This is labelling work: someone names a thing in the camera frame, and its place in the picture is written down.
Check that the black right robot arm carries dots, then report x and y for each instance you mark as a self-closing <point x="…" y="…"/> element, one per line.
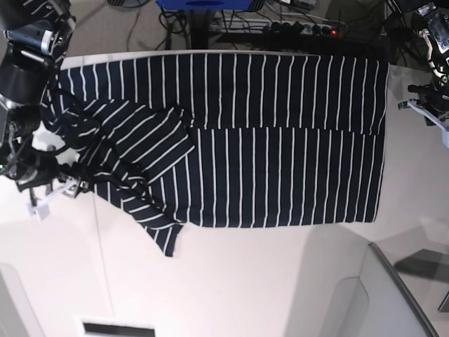
<point x="38" y="34"/>

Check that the white power strip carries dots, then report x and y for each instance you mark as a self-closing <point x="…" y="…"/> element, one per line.
<point x="264" y="26"/>

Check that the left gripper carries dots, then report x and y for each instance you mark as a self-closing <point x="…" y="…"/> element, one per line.
<point x="432" y="102"/>

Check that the black table leg post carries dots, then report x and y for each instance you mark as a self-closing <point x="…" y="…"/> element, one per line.
<point x="199" y="23"/>

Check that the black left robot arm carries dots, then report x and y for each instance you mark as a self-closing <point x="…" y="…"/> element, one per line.
<point x="409" y="7"/>

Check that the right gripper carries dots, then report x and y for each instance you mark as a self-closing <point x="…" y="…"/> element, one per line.
<point x="29" y="167"/>

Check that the navy white striped t-shirt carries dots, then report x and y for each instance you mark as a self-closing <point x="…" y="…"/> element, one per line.
<point x="227" y="139"/>

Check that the blue bin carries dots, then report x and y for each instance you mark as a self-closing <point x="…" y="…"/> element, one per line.
<point x="173" y="5"/>

